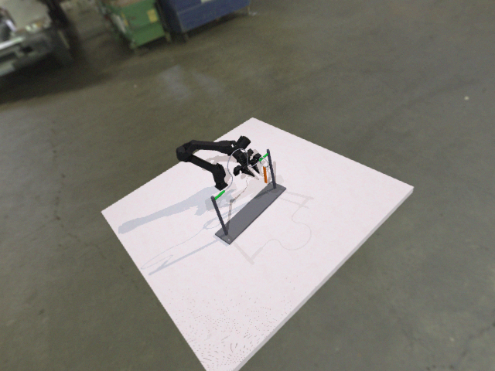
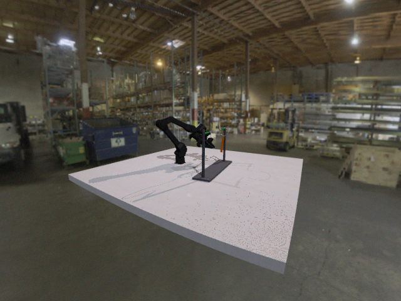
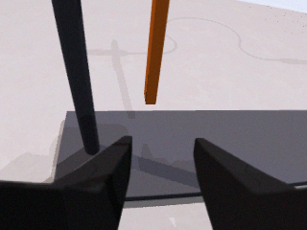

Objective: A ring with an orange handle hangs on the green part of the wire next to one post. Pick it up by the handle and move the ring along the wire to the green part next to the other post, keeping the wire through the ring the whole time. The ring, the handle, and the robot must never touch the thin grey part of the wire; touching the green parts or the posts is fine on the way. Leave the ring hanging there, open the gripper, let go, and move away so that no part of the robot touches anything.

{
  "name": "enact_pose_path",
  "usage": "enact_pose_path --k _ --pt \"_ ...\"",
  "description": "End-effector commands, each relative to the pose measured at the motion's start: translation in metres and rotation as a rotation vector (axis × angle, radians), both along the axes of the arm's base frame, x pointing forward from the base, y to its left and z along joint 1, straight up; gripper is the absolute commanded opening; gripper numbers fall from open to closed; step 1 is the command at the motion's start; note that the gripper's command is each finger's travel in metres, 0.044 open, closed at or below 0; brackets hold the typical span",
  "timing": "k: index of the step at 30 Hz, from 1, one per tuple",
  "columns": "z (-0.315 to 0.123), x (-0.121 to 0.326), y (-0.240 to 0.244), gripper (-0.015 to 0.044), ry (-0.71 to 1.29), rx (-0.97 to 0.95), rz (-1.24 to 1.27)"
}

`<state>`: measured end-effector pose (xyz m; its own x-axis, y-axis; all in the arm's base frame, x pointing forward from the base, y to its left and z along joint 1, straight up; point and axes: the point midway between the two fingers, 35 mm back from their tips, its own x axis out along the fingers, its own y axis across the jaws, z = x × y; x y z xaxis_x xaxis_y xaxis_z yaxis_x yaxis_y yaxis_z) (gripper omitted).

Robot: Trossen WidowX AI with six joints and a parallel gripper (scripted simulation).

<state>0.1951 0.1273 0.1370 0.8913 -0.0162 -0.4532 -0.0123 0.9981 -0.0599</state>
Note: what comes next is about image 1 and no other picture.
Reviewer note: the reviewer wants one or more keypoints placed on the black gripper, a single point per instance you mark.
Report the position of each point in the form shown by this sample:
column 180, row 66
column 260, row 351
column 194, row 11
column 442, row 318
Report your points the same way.
column 244, row 166

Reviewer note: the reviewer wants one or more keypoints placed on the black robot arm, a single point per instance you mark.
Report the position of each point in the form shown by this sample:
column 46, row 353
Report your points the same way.
column 184, row 154

